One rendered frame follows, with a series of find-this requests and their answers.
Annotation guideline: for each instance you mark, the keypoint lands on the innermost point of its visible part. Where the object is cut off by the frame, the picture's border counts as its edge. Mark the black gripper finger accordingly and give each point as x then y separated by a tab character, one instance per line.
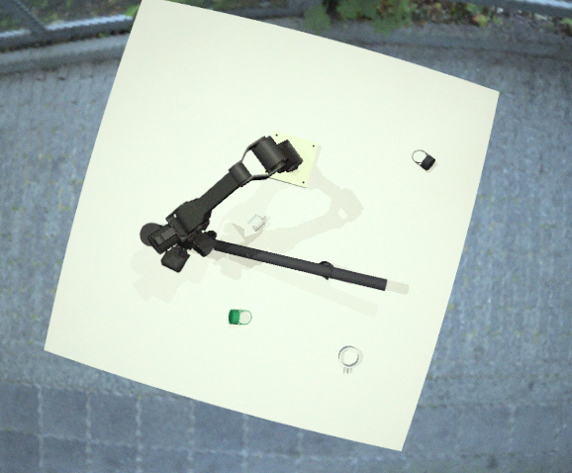
186	258

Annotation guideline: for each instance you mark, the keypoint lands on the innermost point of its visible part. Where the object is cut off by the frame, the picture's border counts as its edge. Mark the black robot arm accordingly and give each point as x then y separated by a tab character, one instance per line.
192	215

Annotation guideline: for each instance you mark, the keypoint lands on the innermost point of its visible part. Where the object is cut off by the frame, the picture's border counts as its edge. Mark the grey metal ring clamp with tab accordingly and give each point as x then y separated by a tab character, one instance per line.
349	365

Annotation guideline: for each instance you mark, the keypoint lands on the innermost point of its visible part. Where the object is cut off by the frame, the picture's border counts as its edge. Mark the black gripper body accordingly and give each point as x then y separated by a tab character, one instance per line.
176	260

